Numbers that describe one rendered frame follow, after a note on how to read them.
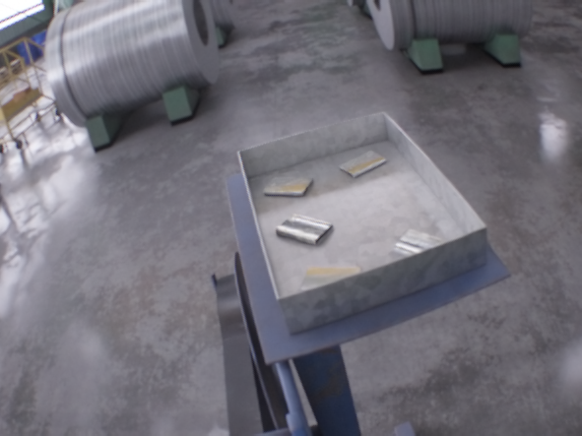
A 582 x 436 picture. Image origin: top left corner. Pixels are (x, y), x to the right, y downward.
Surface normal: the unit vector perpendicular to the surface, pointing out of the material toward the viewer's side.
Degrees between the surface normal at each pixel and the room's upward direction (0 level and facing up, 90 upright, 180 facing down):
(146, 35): 79
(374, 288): 90
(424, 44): 90
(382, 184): 0
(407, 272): 90
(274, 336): 0
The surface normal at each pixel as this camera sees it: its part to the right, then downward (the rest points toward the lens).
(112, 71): 0.05, 0.62
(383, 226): -0.22, -0.79
